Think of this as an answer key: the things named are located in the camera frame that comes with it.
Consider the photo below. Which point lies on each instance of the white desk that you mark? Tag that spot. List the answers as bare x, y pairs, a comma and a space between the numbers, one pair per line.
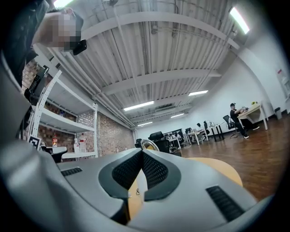
194, 136

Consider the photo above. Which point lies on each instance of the black high-back office chair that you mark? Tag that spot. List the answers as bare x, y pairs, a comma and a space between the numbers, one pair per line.
159, 141

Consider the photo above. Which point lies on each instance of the white metal shelf rack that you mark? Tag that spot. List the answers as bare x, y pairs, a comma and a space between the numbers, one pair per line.
65, 99

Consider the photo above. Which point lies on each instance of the person's head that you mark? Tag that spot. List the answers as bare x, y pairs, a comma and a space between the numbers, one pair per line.
53, 29

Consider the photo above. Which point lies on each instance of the white tea bag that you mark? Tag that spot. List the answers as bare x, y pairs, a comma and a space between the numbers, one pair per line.
142, 182

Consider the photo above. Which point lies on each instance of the white wooden table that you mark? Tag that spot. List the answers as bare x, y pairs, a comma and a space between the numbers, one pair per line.
253, 112

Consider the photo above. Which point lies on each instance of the black head-mounted camera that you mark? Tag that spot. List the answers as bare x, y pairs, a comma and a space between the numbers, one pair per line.
79, 47

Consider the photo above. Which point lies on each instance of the ceiling tube light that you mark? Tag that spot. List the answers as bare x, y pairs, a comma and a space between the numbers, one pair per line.
61, 2
177, 115
239, 20
138, 105
198, 93
145, 123

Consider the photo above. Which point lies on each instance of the yellow object on table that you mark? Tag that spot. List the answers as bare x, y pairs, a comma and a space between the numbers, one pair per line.
254, 103

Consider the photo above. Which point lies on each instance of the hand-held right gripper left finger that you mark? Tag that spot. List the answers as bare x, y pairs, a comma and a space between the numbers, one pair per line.
90, 181

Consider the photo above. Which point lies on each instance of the wall poster with red label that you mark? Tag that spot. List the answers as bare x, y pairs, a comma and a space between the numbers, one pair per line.
283, 79

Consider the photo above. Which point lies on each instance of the grey trash bin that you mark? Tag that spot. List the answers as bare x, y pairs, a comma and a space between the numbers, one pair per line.
278, 112

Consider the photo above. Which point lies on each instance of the red and yellow packet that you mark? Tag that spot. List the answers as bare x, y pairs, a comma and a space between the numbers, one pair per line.
54, 141

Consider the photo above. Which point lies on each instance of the black mesh office chair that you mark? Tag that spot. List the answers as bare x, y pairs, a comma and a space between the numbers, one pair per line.
229, 124

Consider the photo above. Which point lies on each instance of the black device on stand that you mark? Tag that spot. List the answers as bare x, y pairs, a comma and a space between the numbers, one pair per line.
37, 82

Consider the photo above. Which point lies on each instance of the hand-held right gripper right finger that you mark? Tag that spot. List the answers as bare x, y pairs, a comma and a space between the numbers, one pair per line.
192, 181

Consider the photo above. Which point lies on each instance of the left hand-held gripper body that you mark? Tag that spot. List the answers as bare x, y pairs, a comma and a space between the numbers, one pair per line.
34, 142

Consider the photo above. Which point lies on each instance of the black-legged desk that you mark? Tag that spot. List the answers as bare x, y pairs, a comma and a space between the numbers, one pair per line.
215, 130

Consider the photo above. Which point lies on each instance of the white plastic bottle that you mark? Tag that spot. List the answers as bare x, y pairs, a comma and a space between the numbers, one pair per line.
82, 142
76, 146

